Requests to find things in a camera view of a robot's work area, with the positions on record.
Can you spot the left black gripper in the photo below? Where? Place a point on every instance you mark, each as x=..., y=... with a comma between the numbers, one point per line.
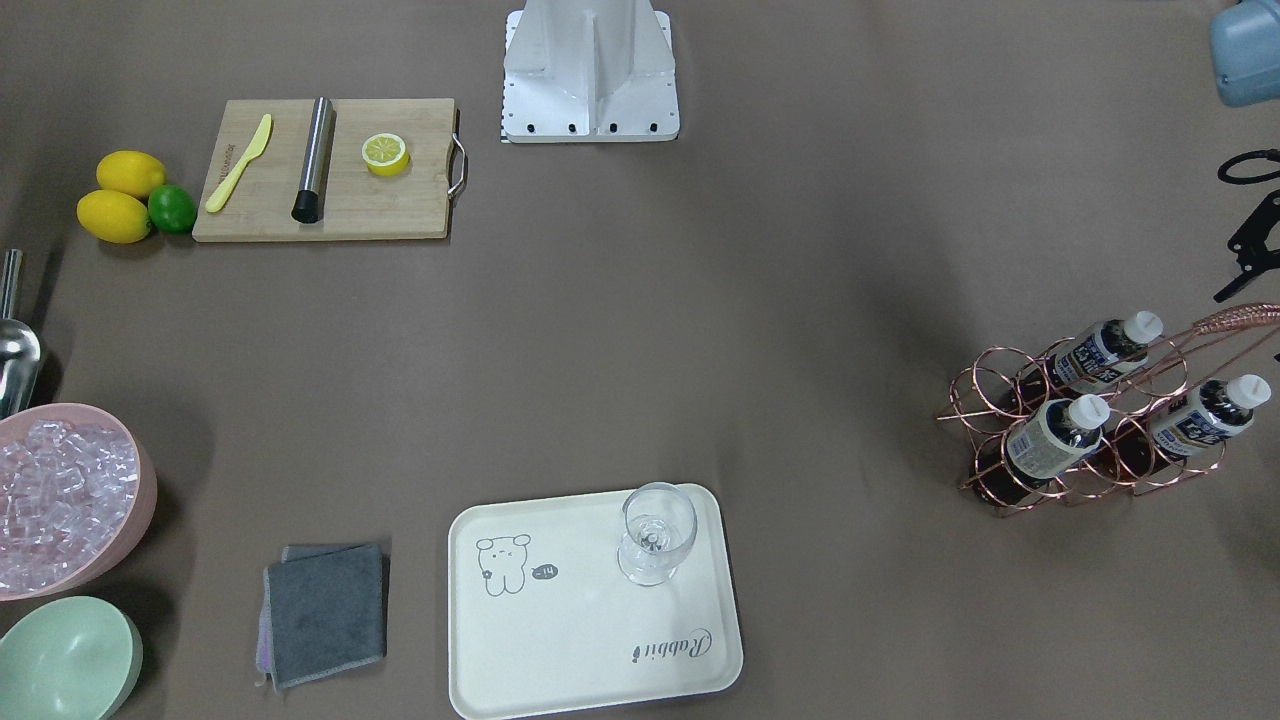
x=1254, y=243

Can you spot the copper wire bottle basket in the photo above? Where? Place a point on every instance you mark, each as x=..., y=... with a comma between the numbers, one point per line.
x=1112, y=409

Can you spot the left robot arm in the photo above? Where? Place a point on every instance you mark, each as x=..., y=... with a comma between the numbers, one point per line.
x=1244, y=49

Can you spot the tea bottle front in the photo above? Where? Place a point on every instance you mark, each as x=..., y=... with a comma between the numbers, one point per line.
x=1203, y=418
x=1056, y=437

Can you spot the tea bottle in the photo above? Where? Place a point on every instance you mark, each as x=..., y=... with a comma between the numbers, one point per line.
x=1056, y=437
x=1094, y=362
x=1203, y=418

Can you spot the tea bottle back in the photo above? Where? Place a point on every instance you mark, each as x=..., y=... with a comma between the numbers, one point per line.
x=1094, y=362

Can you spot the clear wine glass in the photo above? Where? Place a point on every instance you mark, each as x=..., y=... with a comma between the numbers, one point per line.
x=660, y=527

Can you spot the cream rabbit tray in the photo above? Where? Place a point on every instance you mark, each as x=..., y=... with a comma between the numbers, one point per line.
x=542, y=619

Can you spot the bamboo cutting board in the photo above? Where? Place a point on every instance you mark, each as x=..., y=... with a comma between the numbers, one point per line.
x=356, y=204

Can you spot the half lemon slice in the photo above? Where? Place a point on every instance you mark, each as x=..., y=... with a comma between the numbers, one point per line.
x=385, y=154

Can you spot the steel muddler black tip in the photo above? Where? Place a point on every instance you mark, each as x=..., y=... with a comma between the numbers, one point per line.
x=310, y=197

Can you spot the grey folded cloth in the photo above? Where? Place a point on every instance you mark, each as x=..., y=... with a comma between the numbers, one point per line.
x=323, y=612

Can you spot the yellow plastic knife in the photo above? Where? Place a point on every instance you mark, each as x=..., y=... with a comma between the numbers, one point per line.
x=254, y=149

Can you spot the green lime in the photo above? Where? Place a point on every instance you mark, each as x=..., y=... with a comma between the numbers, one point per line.
x=171, y=210

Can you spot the yellow lemon upper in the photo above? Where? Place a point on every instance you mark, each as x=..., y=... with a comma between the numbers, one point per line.
x=133, y=172

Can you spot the yellow lemon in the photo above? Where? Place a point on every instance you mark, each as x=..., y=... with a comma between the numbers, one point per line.
x=113, y=216
x=133, y=172

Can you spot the yellow lemon lower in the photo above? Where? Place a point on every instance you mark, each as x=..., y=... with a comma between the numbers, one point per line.
x=113, y=216

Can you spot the pink bowl of ice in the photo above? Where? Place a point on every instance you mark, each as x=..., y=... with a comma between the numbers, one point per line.
x=79, y=493

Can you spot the steel ice scoop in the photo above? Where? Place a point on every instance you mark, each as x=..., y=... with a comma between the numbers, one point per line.
x=22, y=354

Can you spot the green empty bowl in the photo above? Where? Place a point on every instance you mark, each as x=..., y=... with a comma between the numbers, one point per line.
x=76, y=658

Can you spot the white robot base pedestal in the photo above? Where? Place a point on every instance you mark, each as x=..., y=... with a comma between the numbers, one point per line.
x=589, y=72

